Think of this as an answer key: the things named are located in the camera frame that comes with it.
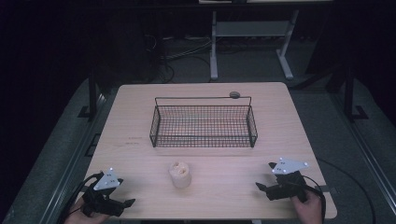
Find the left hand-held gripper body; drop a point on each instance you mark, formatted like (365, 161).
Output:
(102, 199)

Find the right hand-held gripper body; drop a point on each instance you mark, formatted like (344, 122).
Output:
(288, 182)

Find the person's left hand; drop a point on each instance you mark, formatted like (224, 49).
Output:
(81, 217)

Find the person's right hand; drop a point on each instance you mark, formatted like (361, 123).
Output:
(306, 208)

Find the beige lotus root piece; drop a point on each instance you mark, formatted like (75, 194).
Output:
(180, 174)

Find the small grey round object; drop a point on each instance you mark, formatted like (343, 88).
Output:
(234, 94)

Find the black metal stand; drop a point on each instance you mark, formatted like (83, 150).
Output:
(350, 93)
(92, 93)

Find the metal floor rail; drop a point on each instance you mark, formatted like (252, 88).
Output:
(71, 161)
(364, 149)

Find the white metal desk frame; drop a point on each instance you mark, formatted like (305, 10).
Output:
(249, 29)

